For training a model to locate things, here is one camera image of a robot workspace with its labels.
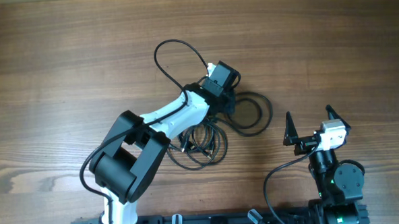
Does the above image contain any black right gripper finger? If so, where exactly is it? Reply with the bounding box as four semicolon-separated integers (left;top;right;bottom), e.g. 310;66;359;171
283;111;299;146
326;105;351;131

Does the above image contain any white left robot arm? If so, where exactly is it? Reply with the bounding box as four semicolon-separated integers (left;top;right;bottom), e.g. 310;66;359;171
85;61;241;224

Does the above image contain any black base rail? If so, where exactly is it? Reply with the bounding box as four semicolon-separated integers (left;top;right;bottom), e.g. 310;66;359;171
71;205;370;224

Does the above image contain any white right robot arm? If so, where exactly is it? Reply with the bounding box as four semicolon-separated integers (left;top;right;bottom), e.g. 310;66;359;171
283;105;370;224

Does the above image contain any thick black cable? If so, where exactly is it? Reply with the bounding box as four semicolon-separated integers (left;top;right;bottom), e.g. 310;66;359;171
212;90;275;139

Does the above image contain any thin black usb cable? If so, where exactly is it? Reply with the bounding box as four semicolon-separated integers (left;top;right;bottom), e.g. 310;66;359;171
164;119;230;172

